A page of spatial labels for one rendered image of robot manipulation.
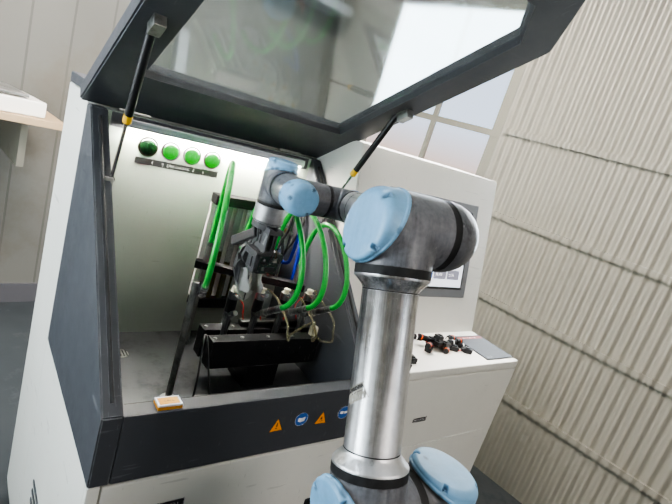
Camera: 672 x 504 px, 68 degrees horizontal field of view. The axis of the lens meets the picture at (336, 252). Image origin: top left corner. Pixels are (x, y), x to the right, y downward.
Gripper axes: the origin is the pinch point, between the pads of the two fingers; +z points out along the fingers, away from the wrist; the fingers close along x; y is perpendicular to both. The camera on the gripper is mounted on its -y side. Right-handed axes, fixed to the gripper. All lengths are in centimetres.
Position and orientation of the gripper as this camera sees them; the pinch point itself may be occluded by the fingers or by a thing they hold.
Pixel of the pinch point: (242, 293)
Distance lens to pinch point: 127.8
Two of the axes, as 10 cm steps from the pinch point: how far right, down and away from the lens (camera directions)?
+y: 5.6, 3.7, -7.4
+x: 7.7, 0.8, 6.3
